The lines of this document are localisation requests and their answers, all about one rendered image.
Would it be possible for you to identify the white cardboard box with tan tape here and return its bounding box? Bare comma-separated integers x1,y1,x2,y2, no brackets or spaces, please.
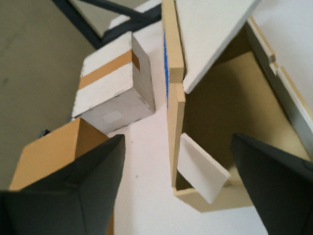
72,31,156,135

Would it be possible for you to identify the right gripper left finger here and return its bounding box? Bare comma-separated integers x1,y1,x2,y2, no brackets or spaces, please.
0,134,126,235

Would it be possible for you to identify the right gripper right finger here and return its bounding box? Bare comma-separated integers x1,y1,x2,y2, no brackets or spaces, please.
231,133,313,235

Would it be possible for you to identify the small dark grey block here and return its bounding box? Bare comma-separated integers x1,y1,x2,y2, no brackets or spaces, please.
38,129,51,139

